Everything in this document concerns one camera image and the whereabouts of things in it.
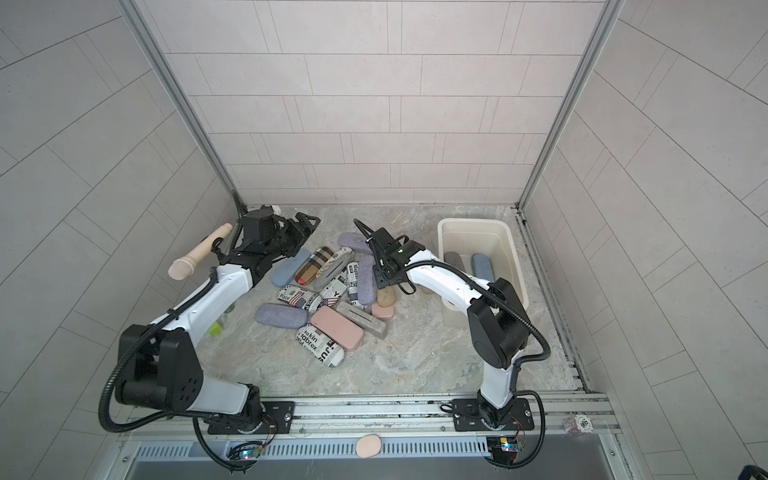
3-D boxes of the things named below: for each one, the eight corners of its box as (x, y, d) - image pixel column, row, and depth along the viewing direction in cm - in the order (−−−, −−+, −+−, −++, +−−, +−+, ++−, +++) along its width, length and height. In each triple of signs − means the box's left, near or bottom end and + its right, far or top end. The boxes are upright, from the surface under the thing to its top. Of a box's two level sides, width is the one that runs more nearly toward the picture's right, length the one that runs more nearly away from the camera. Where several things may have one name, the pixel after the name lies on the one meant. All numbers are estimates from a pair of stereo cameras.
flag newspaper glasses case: (278, 302, 90) (274, 297, 88) (285, 289, 93) (283, 284, 91) (318, 314, 88) (316, 309, 86) (324, 300, 91) (323, 295, 89)
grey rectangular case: (336, 314, 89) (334, 306, 85) (344, 304, 91) (341, 296, 87) (382, 341, 84) (381, 334, 80) (389, 330, 86) (388, 323, 82)
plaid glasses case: (294, 281, 96) (291, 277, 94) (319, 247, 105) (318, 243, 103) (308, 287, 95) (306, 283, 93) (333, 253, 104) (332, 248, 102)
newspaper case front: (293, 343, 85) (289, 338, 82) (307, 325, 88) (304, 320, 85) (334, 372, 80) (332, 368, 77) (348, 352, 83) (346, 348, 80)
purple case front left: (255, 328, 87) (251, 324, 84) (261, 307, 91) (258, 303, 89) (306, 328, 87) (303, 324, 85) (310, 307, 91) (308, 303, 89)
